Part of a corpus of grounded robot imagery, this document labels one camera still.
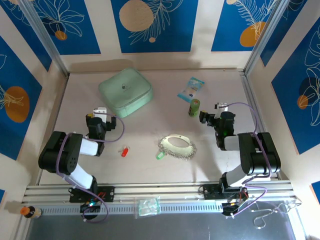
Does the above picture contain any green bottle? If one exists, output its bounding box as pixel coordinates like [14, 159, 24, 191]
[187, 98, 202, 118]

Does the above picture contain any blue white snack packet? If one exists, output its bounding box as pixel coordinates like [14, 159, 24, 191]
[176, 76, 206, 103]

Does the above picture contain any mint green zip pouch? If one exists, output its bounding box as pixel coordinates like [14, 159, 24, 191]
[97, 67, 154, 119]

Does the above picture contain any clear plastic bag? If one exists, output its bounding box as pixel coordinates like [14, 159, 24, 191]
[134, 196, 162, 220]

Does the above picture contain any orange cap bottle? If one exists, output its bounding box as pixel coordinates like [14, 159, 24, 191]
[19, 205, 43, 220]

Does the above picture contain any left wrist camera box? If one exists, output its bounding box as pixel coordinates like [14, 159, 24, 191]
[92, 106, 108, 119]

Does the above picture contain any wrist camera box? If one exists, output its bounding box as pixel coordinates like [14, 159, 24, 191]
[214, 101, 229, 112]
[92, 106, 108, 119]

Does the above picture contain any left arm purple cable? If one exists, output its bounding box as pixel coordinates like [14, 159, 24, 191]
[55, 112, 126, 224]

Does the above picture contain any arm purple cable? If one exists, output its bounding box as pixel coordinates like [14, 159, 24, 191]
[224, 101, 274, 218]
[55, 112, 126, 224]

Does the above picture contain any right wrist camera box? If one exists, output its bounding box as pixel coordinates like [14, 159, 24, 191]
[214, 101, 229, 112]

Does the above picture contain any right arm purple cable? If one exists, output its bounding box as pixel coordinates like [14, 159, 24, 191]
[224, 101, 274, 218]

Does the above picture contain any aluminium side rail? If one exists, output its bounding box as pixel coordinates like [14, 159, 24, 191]
[240, 69, 281, 182]

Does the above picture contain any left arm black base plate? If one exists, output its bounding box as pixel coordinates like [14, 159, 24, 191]
[68, 185, 116, 204]

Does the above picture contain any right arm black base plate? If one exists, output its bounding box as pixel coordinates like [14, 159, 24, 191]
[202, 183, 251, 201]

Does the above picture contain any aluminium rail beam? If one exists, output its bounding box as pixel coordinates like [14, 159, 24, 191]
[21, 181, 301, 205]

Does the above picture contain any black cable junction box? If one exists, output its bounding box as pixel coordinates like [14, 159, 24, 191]
[79, 202, 101, 214]
[221, 202, 241, 217]

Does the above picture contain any grey slotted cable duct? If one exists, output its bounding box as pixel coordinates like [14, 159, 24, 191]
[37, 201, 298, 216]

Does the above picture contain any aluminium frame post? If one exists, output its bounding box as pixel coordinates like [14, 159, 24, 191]
[18, 0, 70, 77]
[244, 0, 288, 75]

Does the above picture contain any thin white wire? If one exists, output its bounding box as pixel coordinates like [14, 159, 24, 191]
[251, 199, 302, 230]

